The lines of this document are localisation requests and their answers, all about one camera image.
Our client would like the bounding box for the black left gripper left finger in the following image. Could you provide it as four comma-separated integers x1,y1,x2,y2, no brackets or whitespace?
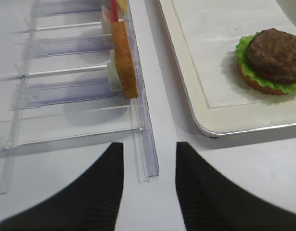
0,142,124,231

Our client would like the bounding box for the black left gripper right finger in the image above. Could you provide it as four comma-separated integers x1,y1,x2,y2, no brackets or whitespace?
175,142,296,231

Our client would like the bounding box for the yellow cheese slice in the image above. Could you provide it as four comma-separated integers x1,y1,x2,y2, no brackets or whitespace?
116,0,128,13

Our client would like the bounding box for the brown bread slice left rack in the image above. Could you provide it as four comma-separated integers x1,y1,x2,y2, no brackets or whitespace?
111,22,138,99

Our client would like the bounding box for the green lettuce on burger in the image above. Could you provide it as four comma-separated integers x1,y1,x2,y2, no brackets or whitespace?
235,35,296,94

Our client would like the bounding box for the brown meat patty on burger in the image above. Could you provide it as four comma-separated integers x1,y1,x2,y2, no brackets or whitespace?
246,28,296,84

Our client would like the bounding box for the red tomato slice in rack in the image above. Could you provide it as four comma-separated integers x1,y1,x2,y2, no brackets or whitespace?
110,0,119,22

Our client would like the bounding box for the white metal tray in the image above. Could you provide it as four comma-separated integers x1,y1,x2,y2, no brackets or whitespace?
159,0,296,137

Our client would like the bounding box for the clear acrylic rack left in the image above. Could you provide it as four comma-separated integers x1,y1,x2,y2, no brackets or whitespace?
0,0,159,194

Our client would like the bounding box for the white onion slice in rack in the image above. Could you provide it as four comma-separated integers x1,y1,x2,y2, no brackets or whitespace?
107,49,122,93

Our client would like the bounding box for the bottom bun on tray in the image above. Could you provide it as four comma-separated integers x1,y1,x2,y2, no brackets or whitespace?
238,63,289,96

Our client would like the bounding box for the white paper tray liner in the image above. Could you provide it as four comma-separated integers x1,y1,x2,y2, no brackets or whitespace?
173,0,296,108

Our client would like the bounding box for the pink ham slice in rack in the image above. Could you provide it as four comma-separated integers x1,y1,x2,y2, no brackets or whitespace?
102,5,113,24

